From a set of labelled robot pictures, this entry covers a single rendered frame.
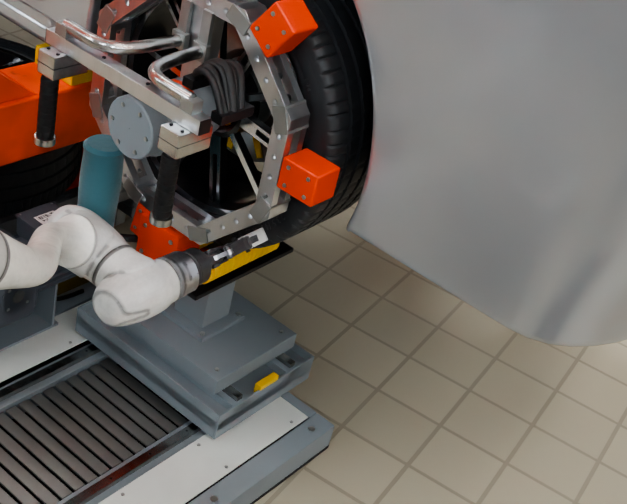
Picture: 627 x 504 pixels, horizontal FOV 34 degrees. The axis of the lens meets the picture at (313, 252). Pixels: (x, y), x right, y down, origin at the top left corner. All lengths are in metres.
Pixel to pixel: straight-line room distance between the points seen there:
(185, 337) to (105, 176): 0.52
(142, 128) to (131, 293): 0.34
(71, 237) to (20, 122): 0.62
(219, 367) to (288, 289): 0.75
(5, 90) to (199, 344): 0.74
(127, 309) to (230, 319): 0.74
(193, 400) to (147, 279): 0.61
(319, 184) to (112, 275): 0.42
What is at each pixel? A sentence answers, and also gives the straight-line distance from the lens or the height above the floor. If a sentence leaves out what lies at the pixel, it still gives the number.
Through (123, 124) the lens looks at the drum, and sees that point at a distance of 2.08.
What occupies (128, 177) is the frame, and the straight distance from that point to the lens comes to 2.34.
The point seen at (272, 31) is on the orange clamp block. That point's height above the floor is 1.11.
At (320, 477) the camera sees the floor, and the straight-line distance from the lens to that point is 2.61.
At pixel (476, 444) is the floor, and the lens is 2.86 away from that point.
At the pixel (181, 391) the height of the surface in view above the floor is 0.16.
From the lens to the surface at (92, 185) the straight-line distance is 2.24.
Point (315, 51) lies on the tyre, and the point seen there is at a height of 1.07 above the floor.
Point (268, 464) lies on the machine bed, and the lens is 2.49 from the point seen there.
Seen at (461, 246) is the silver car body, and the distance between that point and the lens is 1.94.
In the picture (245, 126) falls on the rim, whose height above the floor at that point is 0.83.
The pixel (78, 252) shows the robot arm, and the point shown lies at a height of 0.69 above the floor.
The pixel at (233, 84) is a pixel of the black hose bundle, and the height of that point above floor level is 1.02.
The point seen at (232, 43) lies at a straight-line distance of 2.31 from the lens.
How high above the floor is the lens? 1.82
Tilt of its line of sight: 33 degrees down
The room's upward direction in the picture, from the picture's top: 15 degrees clockwise
